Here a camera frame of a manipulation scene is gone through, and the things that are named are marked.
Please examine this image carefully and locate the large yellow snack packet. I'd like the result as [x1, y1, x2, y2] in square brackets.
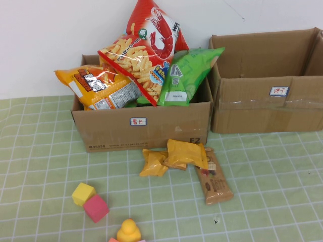
[167, 139, 209, 171]

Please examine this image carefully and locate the red shrimp stick bag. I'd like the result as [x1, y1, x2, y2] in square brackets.
[97, 0, 190, 106]

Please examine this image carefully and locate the brown wafer biscuit packet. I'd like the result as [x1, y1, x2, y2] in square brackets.
[195, 147, 235, 206]

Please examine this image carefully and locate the small green snack packet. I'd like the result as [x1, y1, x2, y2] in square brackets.
[125, 95, 157, 108]

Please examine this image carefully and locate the small yellow snack packet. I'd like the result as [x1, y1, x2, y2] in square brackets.
[139, 148, 169, 177]

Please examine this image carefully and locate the large orange snack bag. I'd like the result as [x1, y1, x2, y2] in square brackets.
[53, 64, 142, 111]

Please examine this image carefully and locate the cardboard box with printed text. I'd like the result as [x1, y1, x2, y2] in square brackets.
[70, 54, 214, 153]

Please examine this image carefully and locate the white label sticker blue border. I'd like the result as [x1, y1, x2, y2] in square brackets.
[130, 117, 148, 127]
[269, 86, 290, 97]

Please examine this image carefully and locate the green chip bag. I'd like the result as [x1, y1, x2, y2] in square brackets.
[156, 47, 226, 106]

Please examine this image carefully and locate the large plain cardboard box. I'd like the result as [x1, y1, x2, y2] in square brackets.
[208, 27, 323, 134]

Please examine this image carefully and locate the yellow foam cube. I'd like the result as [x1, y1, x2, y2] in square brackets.
[71, 183, 97, 207]

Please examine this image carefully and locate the pink foam cube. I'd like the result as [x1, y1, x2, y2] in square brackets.
[82, 193, 111, 224]

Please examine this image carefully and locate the yellow rubber duck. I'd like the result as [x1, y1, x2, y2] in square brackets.
[116, 218, 142, 242]

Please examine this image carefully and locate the green checked tablecloth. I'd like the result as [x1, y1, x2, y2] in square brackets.
[0, 95, 323, 242]

